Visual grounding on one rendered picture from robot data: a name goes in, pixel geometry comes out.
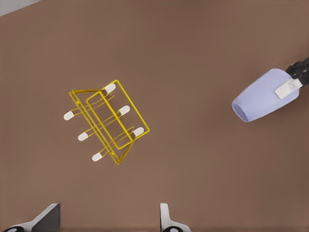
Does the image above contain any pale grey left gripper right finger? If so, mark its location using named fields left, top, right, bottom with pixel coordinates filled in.
left=160, top=203, right=191, bottom=232

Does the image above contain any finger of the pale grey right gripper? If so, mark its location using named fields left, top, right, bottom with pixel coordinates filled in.
left=275, top=79, right=304, bottom=100

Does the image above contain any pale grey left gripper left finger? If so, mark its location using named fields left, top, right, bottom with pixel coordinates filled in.
left=1, top=203, right=61, bottom=232

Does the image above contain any pale lavender cup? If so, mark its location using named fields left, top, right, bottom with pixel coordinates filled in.
left=231, top=68, right=301, bottom=123

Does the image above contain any yellow wire cup holder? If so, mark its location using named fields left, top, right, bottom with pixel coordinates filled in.
left=63, top=79, right=150, bottom=165

